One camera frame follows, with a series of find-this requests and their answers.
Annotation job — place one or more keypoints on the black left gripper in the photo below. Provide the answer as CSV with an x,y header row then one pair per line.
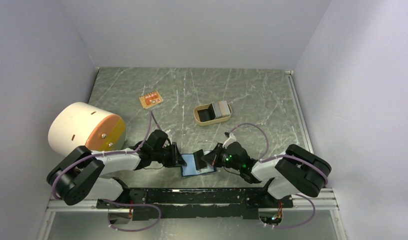
x,y
175,159

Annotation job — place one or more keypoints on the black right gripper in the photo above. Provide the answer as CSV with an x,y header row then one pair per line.
x,y
212,157

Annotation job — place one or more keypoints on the blue leather card holder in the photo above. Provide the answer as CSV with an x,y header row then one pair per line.
x,y
190,171

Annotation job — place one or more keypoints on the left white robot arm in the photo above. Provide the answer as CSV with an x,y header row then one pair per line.
x,y
78,175

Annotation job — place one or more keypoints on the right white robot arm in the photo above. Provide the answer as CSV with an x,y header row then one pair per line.
x,y
294,171

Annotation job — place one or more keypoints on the beige oval card tray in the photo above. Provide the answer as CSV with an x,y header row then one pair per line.
x,y
202,116

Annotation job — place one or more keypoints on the stack of cards in tray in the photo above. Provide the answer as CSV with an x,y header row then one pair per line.
x,y
221,109

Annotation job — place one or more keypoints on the large white cylinder roll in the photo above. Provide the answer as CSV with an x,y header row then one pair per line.
x,y
81,124

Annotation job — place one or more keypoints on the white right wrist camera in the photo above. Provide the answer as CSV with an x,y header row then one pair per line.
x,y
230,139

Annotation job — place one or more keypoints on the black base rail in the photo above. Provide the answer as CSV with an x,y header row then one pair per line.
x,y
151,203

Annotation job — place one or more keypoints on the aluminium frame rail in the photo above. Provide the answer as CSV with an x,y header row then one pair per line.
x,y
307,219

